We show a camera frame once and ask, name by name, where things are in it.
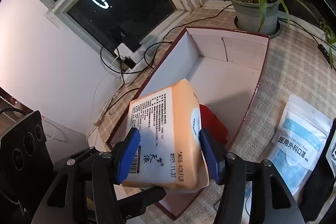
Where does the looped black cable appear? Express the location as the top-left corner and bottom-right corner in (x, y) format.
(105, 64), (143, 114)

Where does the orange tissue pack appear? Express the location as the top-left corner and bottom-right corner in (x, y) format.
(122, 79), (210, 194)

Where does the long black cable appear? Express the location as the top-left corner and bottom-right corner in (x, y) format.
(101, 4), (234, 75)

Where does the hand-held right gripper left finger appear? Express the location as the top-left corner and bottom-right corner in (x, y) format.
(33, 127), (141, 224)

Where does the plaid tablecloth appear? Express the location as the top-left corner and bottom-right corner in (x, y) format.
(87, 1), (336, 224)

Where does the white cable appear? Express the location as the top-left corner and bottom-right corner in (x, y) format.
(93, 56), (118, 126)

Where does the black power adapter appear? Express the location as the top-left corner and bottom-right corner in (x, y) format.
(123, 34), (141, 52)

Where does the plant pot saucer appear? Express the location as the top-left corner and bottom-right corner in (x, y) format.
(234, 17), (281, 38)

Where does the small green plant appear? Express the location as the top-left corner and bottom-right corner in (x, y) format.
(319, 21), (336, 69)

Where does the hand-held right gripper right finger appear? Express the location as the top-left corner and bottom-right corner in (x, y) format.
(199, 127), (306, 224)

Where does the face mask packet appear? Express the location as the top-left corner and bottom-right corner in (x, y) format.
(268, 94), (333, 194)

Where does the black cable with switch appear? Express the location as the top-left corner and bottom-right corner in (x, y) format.
(278, 18), (336, 64)

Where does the dark object with white label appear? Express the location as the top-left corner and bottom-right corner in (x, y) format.
(299, 119), (336, 222)

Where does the red soft packet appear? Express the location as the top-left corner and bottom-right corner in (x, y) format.
(199, 105), (228, 146)

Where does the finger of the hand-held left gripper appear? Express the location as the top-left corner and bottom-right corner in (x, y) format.
(115, 186), (166, 224)

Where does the white power strip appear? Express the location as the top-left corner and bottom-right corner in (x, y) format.
(113, 42), (155, 64)

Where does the maroon cardboard box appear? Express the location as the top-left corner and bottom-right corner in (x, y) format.
(106, 27), (270, 221)

